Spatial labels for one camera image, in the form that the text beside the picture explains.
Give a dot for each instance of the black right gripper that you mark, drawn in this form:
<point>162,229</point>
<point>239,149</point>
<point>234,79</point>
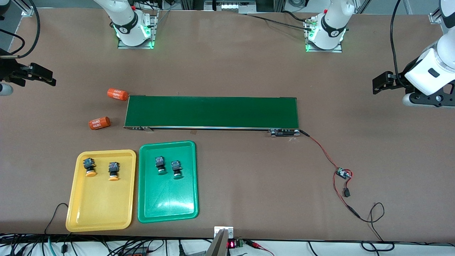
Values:
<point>7,69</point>

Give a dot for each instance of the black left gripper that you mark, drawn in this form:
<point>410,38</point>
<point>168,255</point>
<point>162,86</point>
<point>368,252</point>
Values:
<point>400,77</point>

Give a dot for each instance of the orange printed cylinder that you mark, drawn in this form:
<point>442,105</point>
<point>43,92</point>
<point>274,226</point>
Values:
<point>117,94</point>
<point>99,123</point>

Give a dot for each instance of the yellow mushroom push button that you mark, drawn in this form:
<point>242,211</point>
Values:
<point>113,170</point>
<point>89,165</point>

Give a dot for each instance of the green mushroom push button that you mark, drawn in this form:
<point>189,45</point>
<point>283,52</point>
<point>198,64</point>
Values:
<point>177,169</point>
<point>160,164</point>

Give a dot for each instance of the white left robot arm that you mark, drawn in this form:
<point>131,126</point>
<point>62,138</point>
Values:
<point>430,71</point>

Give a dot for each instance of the small controller circuit board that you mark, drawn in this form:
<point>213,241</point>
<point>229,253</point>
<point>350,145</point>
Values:
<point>343,173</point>

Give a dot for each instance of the red black power lead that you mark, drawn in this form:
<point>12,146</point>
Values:
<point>334,185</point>

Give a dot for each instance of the black inline plug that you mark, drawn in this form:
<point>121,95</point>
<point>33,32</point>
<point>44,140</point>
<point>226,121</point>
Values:
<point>346,193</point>

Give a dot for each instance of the yellow plastic tray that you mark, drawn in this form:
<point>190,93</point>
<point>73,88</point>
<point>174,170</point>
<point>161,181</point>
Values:
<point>101,206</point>

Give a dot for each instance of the metal box with white label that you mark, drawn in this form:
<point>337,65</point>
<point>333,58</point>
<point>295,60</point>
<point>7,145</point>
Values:
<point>231,6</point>

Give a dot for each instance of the green conveyor belt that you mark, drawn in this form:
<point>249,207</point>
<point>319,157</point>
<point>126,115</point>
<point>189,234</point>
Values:
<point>213,112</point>

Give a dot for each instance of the green plastic tray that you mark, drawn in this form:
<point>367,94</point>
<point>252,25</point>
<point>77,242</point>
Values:
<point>167,199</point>

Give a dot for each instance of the red digit display module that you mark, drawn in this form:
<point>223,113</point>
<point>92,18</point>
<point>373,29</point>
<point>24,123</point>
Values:
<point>231,244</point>

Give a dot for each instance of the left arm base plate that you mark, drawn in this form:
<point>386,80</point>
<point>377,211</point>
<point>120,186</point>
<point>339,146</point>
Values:
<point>334,50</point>

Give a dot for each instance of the aluminium frame profile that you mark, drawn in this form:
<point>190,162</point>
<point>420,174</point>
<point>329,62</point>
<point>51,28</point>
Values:
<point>26,10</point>
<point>435,16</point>

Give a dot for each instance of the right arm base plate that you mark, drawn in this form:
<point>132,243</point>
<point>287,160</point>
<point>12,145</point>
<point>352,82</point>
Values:
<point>155,35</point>

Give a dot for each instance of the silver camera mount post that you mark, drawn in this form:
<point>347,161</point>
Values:
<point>218,245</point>

